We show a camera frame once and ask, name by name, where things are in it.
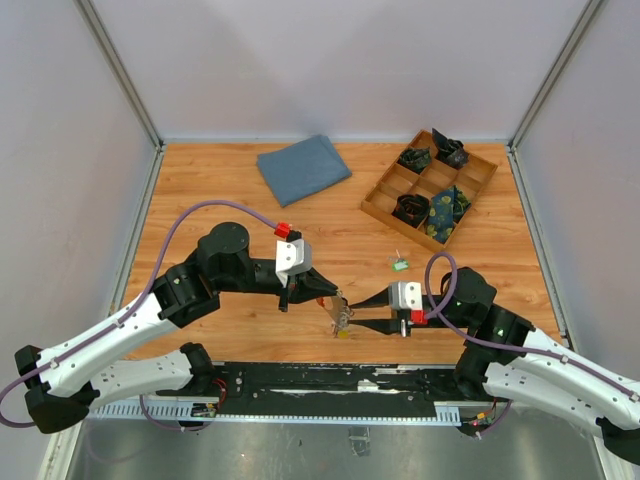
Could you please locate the blue yellow floral tie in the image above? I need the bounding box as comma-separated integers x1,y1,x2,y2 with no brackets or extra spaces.
425,185,471,244

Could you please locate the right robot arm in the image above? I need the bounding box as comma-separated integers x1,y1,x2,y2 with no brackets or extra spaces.
355,267,639,464

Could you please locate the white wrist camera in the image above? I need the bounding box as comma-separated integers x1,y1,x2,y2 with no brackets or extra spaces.
388,281,423,311
275,239,312,287

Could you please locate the folded blue cloth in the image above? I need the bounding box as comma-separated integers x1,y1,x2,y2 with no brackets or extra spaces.
256,135,352,207

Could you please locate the dark green rolled tie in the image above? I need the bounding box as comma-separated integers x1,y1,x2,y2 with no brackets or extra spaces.
397,147,432,174

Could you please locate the key with green tag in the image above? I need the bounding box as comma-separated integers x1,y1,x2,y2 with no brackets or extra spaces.
389,254,410,272

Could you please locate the dark navy rolled tie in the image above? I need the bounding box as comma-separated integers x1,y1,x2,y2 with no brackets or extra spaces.
431,128,469,170

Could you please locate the purple cable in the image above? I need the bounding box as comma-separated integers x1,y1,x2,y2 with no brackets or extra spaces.
0,199,301,429
412,252,640,404

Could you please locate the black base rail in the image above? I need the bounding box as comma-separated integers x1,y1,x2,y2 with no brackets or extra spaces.
154,360,501,420

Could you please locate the black orange rolled tie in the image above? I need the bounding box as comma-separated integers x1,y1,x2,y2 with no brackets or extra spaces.
392,194,430,227

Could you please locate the wooden compartment tray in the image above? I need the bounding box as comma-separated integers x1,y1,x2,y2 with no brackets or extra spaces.
361,130,497,252

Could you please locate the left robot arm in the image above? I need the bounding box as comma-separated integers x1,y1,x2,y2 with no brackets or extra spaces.
15,222,338,434

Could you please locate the metal key organizer red handle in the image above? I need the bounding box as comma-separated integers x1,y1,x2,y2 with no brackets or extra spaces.
316,291,354,339

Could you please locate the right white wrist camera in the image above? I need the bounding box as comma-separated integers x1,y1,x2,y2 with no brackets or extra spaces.
388,281,423,311

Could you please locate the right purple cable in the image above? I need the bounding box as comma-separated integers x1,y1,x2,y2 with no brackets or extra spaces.
412,252,640,404

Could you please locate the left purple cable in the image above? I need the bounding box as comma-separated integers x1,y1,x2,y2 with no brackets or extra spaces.
0,199,301,429

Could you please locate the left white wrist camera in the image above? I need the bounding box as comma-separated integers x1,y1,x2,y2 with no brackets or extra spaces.
275,239,312,287

